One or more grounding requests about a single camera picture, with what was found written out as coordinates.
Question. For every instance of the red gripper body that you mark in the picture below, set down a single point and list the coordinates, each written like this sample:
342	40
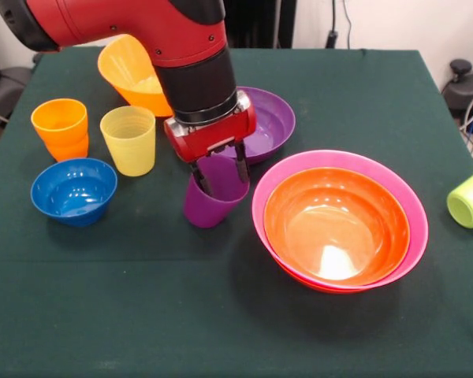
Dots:
213	138

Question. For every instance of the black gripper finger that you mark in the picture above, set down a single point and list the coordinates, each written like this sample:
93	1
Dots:
202	179
242	165

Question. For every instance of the purple plastic cup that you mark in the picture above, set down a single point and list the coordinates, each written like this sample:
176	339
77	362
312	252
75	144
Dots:
209	212

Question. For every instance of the red plastic bowl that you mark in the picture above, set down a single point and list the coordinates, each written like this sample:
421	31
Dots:
339	220
311	286

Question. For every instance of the large pink plastic bowl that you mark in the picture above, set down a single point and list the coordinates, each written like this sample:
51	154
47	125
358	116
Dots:
414	204

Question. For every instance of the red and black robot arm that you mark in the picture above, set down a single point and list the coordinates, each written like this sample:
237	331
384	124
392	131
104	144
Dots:
142	23

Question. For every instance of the purple plastic bowl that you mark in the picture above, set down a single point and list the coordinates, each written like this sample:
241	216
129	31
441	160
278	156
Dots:
272	126

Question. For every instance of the yellow plastic cup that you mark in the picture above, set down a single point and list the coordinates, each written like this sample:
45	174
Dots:
130	153

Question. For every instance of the large orange plastic bowl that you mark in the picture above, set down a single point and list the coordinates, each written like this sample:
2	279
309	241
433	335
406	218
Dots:
130	78

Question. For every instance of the small blue plastic bowl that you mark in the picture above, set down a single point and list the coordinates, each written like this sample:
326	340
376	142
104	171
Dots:
73	193

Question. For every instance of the dark green table cloth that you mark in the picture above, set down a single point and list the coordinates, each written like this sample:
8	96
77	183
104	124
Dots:
142	295

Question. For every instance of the orange plastic cup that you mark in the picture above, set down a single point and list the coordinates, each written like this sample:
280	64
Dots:
59	118
69	151

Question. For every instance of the lime green plastic cup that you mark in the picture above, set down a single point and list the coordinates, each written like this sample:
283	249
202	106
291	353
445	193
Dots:
469	204

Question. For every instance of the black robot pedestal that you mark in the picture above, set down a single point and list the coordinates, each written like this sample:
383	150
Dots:
260	23

